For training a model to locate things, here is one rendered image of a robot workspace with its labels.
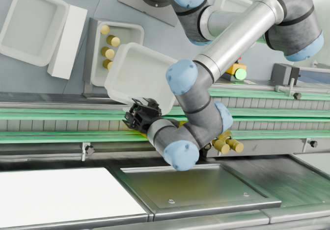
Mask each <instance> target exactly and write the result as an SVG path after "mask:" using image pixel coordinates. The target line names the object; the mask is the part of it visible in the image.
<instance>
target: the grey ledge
mask: <svg viewBox="0 0 330 230"><path fill-rule="evenodd" d="M236 140H237V141H238V142H240V143H242V144H243V146H244V148H243V150H242V151H241V152H240V153H237V152H235V151H234V150H232V149H231V150H229V152H228V153H226V154H222V153H221V154H220V156H218V150H216V149H215V148H211V149H210V150H208V151H205V150H203V155H204V156H205V157H222V156H247V155H272V154H294V155H314V154H330V138H311V141H317V142H318V143H317V144H318V145H317V147H316V148H315V147H314V148H313V147H311V145H310V144H307V145H306V149H305V152H304V153H303V152H302V150H303V145H304V143H303V142H302V140H300V139H298V138H283V139H236Z"/></svg>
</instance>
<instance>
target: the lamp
mask: <svg viewBox="0 0 330 230"><path fill-rule="evenodd" d="M234 76H235V78H237V79H240V80H242V79H244V78H245V77H246V71H245V70H244V69H242V68H238V69H237V70H236V71H235V73H234Z"/></svg>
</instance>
